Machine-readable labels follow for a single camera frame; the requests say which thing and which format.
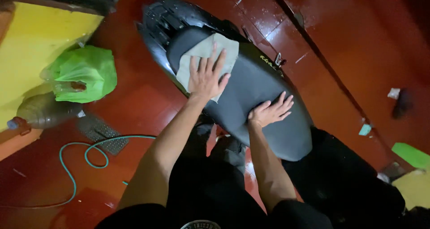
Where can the beige wiping cloth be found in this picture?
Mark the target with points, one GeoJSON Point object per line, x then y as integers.
{"type": "Point", "coordinates": [205, 51]}

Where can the large clear plastic bottle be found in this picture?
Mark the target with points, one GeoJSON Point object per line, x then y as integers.
{"type": "Point", "coordinates": [43, 110]}

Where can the metal floor drain grate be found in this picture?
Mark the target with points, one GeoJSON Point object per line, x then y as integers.
{"type": "Point", "coordinates": [100, 135]}

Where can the person's black printed shirt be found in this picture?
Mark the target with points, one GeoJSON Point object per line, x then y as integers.
{"type": "Point", "coordinates": [235, 219]}

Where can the white crumpled paper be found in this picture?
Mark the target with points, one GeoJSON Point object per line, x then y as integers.
{"type": "Point", "coordinates": [393, 93]}

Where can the person's black shorts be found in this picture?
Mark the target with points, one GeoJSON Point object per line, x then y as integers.
{"type": "Point", "coordinates": [336, 185]}

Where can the dark slipper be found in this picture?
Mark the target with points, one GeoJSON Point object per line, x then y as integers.
{"type": "Point", "coordinates": [402, 104]}

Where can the metal motorcycle footpeg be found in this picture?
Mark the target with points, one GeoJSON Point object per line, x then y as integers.
{"type": "Point", "coordinates": [278, 59]}

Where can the green flat board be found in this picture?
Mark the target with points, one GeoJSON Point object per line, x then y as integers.
{"type": "Point", "coordinates": [411, 155]}

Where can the person's left hand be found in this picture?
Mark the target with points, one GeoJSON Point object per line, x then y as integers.
{"type": "Point", "coordinates": [205, 81]}

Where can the black motorcycle seat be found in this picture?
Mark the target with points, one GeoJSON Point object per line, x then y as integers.
{"type": "Point", "coordinates": [255, 98]}

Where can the small teal packet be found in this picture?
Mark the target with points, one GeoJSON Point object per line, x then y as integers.
{"type": "Point", "coordinates": [364, 129]}

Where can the black motorcycle body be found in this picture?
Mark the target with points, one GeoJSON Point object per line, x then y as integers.
{"type": "Point", "coordinates": [168, 24]}

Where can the person's right hand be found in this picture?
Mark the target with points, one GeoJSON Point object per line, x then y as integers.
{"type": "Point", "coordinates": [265, 114]}

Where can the green plastic bag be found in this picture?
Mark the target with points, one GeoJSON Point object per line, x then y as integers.
{"type": "Point", "coordinates": [84, 75]}

